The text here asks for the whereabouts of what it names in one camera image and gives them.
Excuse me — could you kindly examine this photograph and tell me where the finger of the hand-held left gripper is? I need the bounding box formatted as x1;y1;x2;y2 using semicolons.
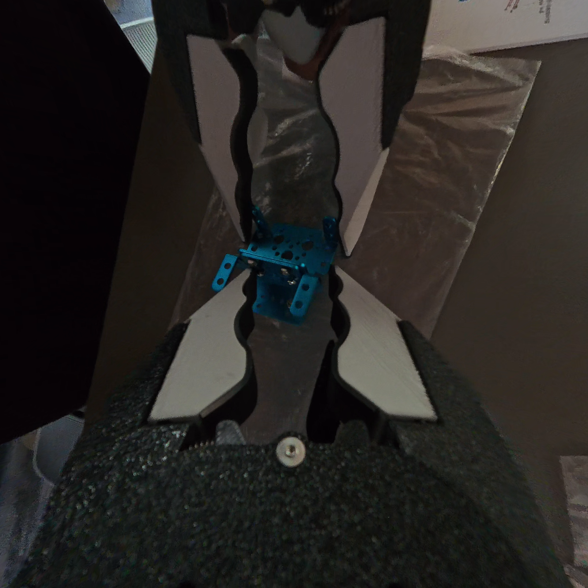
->
316;18;391;259
186;34;263;244

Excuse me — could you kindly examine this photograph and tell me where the white instruction booklet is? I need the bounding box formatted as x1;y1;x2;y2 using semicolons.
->
432;0;588;55

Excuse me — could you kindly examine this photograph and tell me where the blue metal bracket assembly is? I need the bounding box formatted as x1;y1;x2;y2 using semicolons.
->
211;206;341;330

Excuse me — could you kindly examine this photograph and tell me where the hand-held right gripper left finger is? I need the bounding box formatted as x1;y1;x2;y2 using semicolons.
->
148;275;257;422

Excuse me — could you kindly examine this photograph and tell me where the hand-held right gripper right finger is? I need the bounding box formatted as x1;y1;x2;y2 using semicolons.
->
328;269;439;420

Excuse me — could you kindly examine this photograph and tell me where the dark grey desk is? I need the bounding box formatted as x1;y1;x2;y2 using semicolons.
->
85;43;588;588

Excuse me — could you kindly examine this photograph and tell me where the clear plastic bag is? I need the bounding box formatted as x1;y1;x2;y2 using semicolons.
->
171;39;542;364

